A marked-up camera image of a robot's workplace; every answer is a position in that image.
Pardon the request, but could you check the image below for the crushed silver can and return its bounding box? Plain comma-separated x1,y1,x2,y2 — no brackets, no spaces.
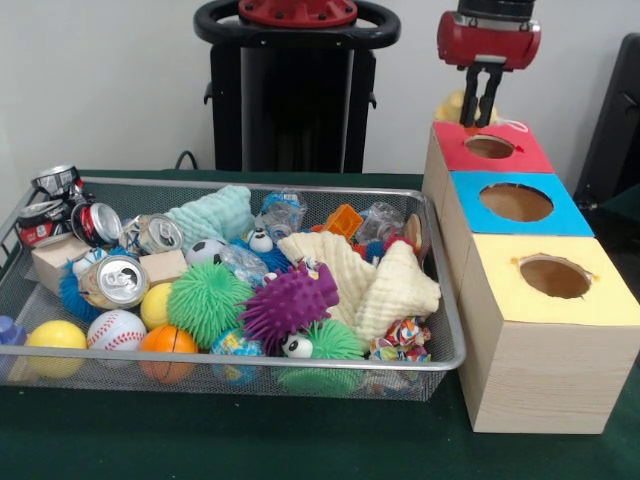
78,254,151,310

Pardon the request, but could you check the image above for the white baseball toy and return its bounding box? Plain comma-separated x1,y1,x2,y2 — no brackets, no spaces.
86,310,148,352

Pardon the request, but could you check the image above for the mint green cloth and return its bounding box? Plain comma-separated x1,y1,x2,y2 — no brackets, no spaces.
163,185,256,249

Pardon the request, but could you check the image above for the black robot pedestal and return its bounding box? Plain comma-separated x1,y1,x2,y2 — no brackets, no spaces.
195,0,401,173

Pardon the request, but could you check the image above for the yellow duck plush toy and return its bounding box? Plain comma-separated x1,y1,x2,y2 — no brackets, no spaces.
434,90,501,128

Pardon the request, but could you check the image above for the orange basketball toy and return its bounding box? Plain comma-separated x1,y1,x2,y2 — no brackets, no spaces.
139,326,199,385

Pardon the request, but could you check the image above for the purple spiky ball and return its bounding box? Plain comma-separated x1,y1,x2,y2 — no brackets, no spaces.
240,261,341,356

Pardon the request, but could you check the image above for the green spiky ball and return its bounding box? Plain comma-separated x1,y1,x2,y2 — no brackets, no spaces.
166,262,255,349
278,319,367,395

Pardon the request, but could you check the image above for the wooden box with three holes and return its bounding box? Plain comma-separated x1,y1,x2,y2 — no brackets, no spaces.
423,122,640,435

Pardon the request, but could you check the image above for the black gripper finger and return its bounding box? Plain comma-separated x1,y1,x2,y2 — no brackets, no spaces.
484,64,508,124
461,64,485,129

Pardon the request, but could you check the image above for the yellow tennis ball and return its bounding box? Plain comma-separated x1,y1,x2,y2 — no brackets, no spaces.
140,283,173,331

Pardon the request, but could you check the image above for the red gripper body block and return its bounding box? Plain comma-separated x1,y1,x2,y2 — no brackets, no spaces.
436,10,542,72

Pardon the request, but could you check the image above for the smooth yellow ball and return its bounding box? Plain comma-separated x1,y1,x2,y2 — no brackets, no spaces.
25,320,89,379

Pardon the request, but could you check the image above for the cream muslin cloth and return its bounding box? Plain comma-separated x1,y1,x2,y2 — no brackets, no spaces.
277,232,441,343

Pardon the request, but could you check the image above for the black chair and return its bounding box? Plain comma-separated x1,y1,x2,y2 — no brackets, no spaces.
575,33,640,216

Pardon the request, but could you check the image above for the shallow clear mesh bin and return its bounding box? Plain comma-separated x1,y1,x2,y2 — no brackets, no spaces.
0,175,468,401

